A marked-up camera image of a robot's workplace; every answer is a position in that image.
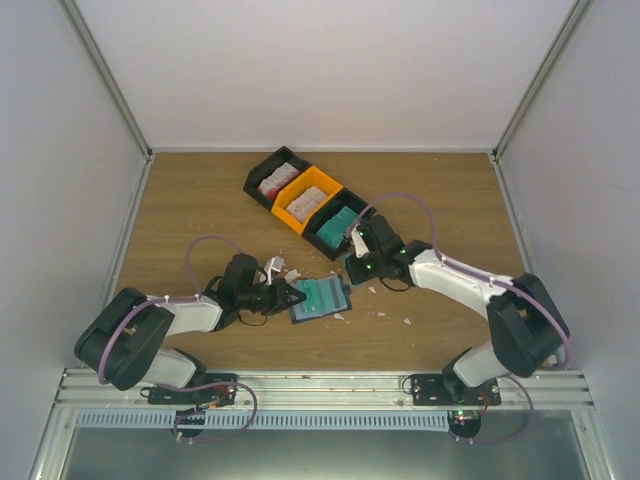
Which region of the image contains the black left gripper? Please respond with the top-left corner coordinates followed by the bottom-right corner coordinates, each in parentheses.
top-left (238, 278), bottom-right (306, 316)

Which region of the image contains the teal credit card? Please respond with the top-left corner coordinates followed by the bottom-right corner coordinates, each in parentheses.
top-left (294, 279), bottom-right (325, 315)
top-left (320, 275), bottom-right (352, 315)

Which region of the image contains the blue card holder wallet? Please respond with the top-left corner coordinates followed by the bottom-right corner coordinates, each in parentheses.
top-left (289, 274), bottom-right (352, 324)

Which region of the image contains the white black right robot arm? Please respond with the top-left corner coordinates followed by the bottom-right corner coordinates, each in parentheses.
top-left (345, 215), bottom-right (570, 405)

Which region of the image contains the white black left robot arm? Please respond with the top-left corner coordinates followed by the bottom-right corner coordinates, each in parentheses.
top-left (74, 254), bottom-right (306, 404)

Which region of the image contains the teal card stack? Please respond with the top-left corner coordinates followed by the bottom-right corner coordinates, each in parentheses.
top-left (317, 207), bottom-right (357, 250)

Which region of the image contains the black right card bin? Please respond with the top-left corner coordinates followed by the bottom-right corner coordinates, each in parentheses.
top-left (302, 188), bottom-right (368, 261)

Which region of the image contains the black card bin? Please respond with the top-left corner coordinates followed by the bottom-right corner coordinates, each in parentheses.
top-left (243, 146), bottom-right (311, 210)
top-left (302, 188), bottom-right (368, 261)

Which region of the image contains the yellow middle card bin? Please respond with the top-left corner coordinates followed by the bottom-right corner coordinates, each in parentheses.
top-left (270, 166), bottom-right (343, 236)

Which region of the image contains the red white card stack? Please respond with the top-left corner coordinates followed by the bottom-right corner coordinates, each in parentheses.
top-left (257, 162), bottom-right (300, 200)

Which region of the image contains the black left card bin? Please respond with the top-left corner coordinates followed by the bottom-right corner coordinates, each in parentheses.
top-left (243, 146), bottom-right (311, 210)

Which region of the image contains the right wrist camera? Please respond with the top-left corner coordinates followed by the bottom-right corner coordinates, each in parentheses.
top-left (350, 225), bottom-right (369, 258)

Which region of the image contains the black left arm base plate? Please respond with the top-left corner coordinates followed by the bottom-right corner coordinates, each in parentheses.
top-left (140, 372), bottom-right (238, 407)

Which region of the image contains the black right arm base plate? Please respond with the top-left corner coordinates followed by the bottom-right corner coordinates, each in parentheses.
top-left (401, 373), bottom-right (502, 407)

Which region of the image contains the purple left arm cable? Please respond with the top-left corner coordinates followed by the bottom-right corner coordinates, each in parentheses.
top-left (97, 234), bottom-right (251, 386)

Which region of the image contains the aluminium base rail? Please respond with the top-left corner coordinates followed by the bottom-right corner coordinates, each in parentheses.
top-left (54, 369), bottom-right (594, 410)

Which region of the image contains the grey slotted cable duct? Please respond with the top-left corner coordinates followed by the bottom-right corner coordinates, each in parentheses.
top-left (76, 409), bottom-right (449, 432)

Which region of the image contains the aluminium corner post right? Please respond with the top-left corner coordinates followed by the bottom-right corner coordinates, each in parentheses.
top-left (491, 0), bottom-right (593, 163)

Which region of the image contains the aluminium corner post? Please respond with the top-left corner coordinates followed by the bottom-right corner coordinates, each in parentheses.
top-left (491, 0), bottom-right (593, 163)
top-left (58, 0), bottom-right (153, 163)

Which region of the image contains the aluminium corner post left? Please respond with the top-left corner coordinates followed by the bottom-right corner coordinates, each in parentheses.
top-left (58, 0), bottom-right (153, 163)

